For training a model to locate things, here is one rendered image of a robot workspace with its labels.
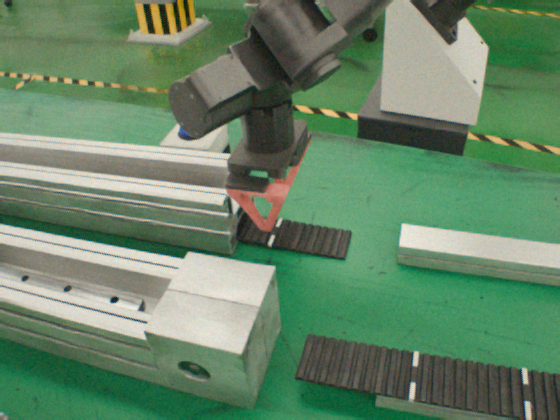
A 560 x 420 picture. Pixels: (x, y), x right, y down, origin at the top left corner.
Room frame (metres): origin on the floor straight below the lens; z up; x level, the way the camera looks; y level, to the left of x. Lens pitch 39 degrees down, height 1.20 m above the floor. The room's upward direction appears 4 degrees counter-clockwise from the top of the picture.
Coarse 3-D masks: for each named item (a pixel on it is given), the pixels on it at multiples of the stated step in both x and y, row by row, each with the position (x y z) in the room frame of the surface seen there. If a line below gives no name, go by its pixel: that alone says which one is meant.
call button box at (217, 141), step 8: (176, 128) 0.66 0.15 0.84; (224, 128) 0.65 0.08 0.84; (168, 136) 0.63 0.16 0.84; (176, 136) 0.63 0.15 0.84; (184, 136) 0.62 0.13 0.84; (208, 136) 0.62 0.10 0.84; (216, 136) 0.62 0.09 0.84; (224, 136) 0.65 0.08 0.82; (168, 144) 0.61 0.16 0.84; (176, 144) 0.61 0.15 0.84; (184, 144) 0.61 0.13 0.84; (192, 144) 0.60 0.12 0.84; (200, 144) 0.60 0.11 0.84; (208, 144) 0.60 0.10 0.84; (216, 144) 0.62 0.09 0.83; (224, 144) 0.64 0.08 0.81; (216, 152) 0.61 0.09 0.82; (224, 152) 0.64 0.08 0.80
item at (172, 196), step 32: (0, 160) 0.63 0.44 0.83; (32, 160) 0.61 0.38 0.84; (64, 160) 0.59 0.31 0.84; (96, 160) 0.57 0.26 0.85; (128, 160) 0.55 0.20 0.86; (160, 160) 0.53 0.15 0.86; (192, 160) 0.52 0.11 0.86; (224, 160) 0.52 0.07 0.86; (0, 192) 0.54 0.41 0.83; (32, 192) 0.52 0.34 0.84; (64, 192) 0.51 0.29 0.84; (96, 192) 0.48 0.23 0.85; (128, 192) 0.47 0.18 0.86; (160, 192) 0.46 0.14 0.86; (192, 192) 0.45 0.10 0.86; (224, 192) 0.45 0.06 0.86; (64, 224) 0.51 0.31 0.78; (96, 224) 0.49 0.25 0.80; (128, 224) 0.47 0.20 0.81; (160, 224) 0.46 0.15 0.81; (192, 224) 0.44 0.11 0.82; (224, 224) 0.43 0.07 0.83
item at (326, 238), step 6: (324, 228) 0.46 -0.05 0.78; (324, 234) 0.45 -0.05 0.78; (330, 234) 0.45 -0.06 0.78; (318, 240) 0.44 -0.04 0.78; (324, 240) 0.44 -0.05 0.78; (330, 240) 0.44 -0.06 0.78; (318, 246) 0.43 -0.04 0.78; (324, 246) 0.43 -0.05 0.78; (330, 246) 0.43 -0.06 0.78; (318, 252) 0.42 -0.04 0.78; (324, 252) 0.42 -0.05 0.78
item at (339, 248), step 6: (336, 234) 0.45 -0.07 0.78; (342, 234) 0.45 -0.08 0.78; (348, 234) 0.45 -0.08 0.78; (336, 240) 0.44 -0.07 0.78; (342, 240) 0.44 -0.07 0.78; (348, 240) 0.44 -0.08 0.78; (336, 246) 0.43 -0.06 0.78; (342, 246) 0.43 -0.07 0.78; (348, 246) 0.43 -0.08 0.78; (330, 252) 0.42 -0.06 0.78; (336, 252) 0.42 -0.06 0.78; (342, 252) 0.42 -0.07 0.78; (336, 258) 0.41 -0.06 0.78; (342, 258) 0.41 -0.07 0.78
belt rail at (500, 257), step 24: (408, 240) 0.40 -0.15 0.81; (432, 240) 0.40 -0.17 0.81; (456, 240) 0.40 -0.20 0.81; (480, 240) 0.39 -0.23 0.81; (504, 240) 0.39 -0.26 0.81; (408, 264) 0.39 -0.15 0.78; (432, 264) 0.38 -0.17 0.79; (456, 264) 0.37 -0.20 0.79; (480, 264) 0.37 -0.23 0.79; (504, 264) 0.36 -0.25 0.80; (528, 264) 0.35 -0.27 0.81; (552, 264) 0.34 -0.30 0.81
